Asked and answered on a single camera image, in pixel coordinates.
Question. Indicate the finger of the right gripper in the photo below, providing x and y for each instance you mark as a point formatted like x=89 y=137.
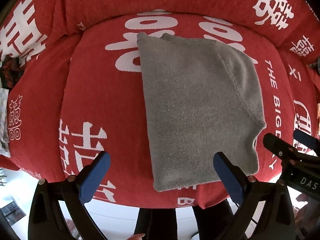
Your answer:
x=307 y=140
x=285 y=151

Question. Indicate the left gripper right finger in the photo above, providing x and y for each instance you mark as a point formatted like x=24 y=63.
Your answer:
x=276 y=220

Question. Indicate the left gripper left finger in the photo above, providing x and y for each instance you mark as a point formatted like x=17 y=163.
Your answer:
x=46 y=220

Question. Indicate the grey knit sweater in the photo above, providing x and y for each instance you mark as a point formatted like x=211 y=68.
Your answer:
x=201 y=97

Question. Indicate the floral patterned cloth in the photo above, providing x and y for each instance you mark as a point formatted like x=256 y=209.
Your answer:
x=3 y=123

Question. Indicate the red blanket with white characters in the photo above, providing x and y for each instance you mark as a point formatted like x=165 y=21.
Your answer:
x=81 y=91

